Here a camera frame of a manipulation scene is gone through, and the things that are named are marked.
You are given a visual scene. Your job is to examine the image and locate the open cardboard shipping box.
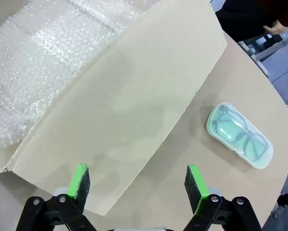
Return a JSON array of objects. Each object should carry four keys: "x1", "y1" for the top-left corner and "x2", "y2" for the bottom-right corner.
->
[{"x1": 0, "y1": 0, "x2": 227, "y2": 217}]

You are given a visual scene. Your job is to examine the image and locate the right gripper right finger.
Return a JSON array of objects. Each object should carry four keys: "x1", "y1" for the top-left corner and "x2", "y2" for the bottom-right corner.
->
[{"x1": 182, "y1": 165, "x2": 263, "y2": 231}]

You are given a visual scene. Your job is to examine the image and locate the green translucent glasses case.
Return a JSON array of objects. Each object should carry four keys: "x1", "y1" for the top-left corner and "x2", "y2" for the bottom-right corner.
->
[{"x1": 206, "y1": 102, "x2": 274, "y2": 169}]

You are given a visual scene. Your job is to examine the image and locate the person in maroon top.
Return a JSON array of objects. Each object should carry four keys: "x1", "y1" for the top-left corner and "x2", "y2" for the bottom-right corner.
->
[{"x1": 215, "y1": 0, "x2": 288, "y2": 43}]

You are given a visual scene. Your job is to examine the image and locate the dark grey plastic stool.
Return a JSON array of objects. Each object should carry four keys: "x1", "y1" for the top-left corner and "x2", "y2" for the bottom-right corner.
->
[{"x1": 254, "y1": 33, "x2": 273, "y2": 49}]

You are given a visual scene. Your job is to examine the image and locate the person's left hand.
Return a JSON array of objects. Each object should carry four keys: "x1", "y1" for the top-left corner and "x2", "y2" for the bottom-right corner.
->
[{"x1": 263, "y1": 20, "x2": 288, "y2": 36}]

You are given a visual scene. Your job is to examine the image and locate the black-framed eyeglasses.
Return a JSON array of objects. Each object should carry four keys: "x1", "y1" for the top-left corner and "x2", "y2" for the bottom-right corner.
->
[{"x1": 211, "y1": 105, "x2": 271, "y2": 162}]

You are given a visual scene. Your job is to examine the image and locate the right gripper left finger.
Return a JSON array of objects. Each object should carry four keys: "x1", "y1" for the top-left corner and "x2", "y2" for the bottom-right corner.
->
[{"x1": 16, "y1": 163, "x2": 96, "y2": 231}]

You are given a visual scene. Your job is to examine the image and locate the clear bubble wrap sheet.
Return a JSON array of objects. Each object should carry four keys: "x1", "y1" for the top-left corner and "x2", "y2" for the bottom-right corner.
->
[{"x1": 0, "y1": 0, "x2": 159, "y2": 149}]

